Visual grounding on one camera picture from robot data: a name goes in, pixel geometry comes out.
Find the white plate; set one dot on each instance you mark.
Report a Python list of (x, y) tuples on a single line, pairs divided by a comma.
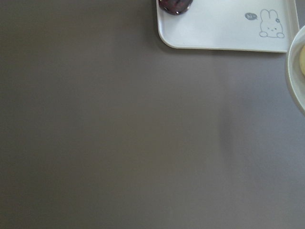
[(295, 79)]

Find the twisted ring donut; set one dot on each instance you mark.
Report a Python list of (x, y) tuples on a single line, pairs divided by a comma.
[(302, 60)]

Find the dark tea bottle on tray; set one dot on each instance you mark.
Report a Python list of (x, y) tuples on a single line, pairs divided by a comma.
[(175, 7)]

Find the cream rabbit tray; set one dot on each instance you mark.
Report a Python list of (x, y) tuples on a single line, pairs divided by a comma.
[(243, 25)]

